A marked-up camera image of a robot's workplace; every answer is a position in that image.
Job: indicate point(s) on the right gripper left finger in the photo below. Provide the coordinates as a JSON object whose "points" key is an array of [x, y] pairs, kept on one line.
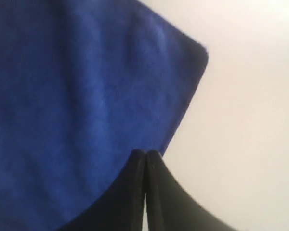
{"points": [[121, 207]]}

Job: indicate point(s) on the blue microfiber cloth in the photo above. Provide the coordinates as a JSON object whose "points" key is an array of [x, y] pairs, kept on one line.
{"points": [[82, 83]]}

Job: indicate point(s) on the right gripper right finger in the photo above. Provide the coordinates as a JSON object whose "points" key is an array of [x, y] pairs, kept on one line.
{"points": [[168, 205]]}

